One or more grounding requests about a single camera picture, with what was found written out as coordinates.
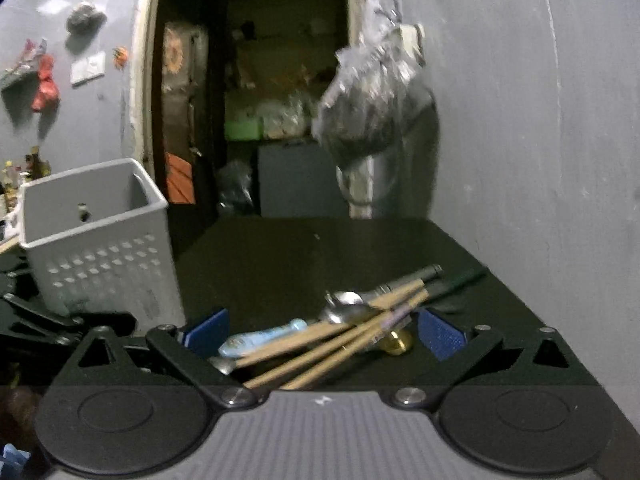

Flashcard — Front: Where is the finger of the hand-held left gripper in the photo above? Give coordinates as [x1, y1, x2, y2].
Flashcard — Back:
[0, 291, 138, 348]

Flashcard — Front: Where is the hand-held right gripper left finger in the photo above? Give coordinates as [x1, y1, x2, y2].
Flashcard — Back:
[65, 307, 258, 408]

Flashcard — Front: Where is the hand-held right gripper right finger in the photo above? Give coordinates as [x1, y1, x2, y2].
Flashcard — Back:
[391, 307, 601, 408]

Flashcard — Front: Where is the wooden chopstick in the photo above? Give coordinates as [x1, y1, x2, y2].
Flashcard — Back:
[300, 291, 432, 346]
[242, 312, 401, 390]
[233, 280, 427, 367]
[279, 327, 388, 391]

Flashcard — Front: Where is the green handled utensil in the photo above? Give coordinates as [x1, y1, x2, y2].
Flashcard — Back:
[425, 268, 489, 306]

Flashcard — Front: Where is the light blue handled spoon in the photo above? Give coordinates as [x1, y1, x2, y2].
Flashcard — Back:
[210, 319, 308, 376]

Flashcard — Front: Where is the grey handled utensil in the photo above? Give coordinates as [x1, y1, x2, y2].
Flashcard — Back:
[376, 264, 444, 297]

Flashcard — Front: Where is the white perforated plastic basket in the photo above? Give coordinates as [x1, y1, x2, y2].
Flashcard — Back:
[19, 157, 187, 333]

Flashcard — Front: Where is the metal spoon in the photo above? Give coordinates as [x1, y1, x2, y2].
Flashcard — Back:
[318, 305, 378, 328]
[324, 289, 367, 312]

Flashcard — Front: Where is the row of sauce bottles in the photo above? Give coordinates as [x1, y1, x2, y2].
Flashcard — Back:
[0, 145, 52, 217]

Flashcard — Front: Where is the black plastic bag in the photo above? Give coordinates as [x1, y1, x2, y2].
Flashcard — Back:
[215, 160, 259, 217]

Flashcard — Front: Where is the orange sign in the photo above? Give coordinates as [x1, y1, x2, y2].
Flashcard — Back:
[165, 152, 196, 206]

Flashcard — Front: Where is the grey cabinet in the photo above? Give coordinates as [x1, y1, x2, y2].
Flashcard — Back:
[257, 142, 351, 218]

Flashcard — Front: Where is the green box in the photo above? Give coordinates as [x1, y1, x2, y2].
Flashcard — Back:
[225, 117, 264, 141]

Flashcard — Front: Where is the dark wooden door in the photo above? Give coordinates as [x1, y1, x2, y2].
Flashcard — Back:
[151, 0, 223, 256]

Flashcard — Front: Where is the white filled plastic bag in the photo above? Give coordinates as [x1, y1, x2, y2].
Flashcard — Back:
[257, 92, 321, 140]

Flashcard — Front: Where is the red plastic bag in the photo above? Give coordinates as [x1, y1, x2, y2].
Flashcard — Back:
[31, 54, 61, 113]

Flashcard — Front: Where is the clear hanging plastic bag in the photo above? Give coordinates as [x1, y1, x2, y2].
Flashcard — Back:
[311, 7, 437, 173]

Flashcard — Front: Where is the sunflower poster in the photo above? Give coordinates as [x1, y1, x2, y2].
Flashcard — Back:
[162, 22, 194, 93]

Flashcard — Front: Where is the storage shelf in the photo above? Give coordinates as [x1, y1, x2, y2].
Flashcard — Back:
[220, 0, 351, 142]

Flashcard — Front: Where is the dark hanging bag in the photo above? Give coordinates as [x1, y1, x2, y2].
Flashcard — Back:
[65, 0, 109, 37]

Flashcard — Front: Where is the white wall switch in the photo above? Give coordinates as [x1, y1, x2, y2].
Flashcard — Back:
[70, 51, 107, 86]

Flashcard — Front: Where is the wall rack with clips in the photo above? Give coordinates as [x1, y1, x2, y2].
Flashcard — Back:
[0, 37, 49, 92]

